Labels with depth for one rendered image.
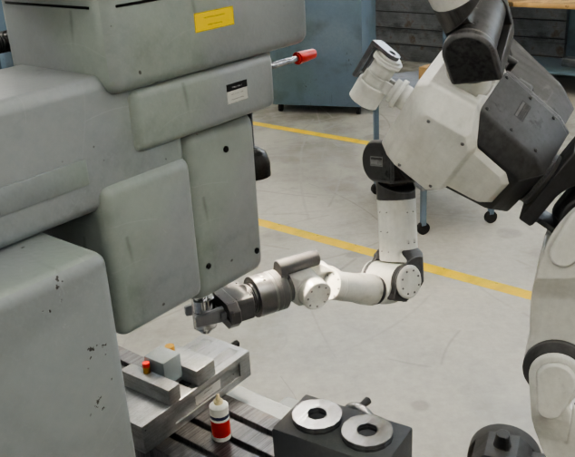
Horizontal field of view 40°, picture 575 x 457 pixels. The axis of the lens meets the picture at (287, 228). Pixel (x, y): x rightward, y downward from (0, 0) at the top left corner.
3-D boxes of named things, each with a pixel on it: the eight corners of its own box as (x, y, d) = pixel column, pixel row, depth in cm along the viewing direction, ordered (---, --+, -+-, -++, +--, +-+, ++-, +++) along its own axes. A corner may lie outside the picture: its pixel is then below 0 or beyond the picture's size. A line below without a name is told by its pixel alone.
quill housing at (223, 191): (195, 245, 170) (179, 97, 157) (269, 267, 157) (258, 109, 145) (125, 278, 156) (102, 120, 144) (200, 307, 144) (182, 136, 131)
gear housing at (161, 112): (184, 92, 161) (180, 42, 157) (277, 106, 146) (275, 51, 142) (44, 133, 137) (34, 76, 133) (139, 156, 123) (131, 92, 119)
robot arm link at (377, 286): (323, 299, 180) (384, 306, 192) (353, 306, 172) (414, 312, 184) (329, 252, 180) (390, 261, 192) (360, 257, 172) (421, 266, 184)
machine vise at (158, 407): (205, 356, 200) (200, 318, 196) (251, 374, 191) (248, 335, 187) (97, 430, 175) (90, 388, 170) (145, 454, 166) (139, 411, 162)
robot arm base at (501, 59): (512, 43, 155) (454, 34, 158) (522, -12, 145) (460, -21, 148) (499, 95, 147) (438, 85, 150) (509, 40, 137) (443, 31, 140)
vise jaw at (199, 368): (169, 354, 189) (167, 340, 187) (216, 374, 180) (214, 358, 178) (150, 366, 184) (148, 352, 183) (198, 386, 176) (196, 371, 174)
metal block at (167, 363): (163, 367, 181) (160, 345, 179) (182, 375, 178) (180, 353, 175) (147, 379, 177) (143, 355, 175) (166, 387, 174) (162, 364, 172)
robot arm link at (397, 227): (394, 286, 196) (391, 195, 193) (434, 293, 186) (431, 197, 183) (360, 294, 189) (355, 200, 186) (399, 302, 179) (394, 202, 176)
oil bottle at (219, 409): (221, 428, 173) (217, 385, 169) (235, 435, 170) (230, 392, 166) (208, 438, 170) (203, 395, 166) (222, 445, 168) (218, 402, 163)
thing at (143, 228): (117, 262, 156) (97, 134, 146) (206, 295, 142) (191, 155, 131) (34, 301, 143) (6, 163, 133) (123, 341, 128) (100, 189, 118)
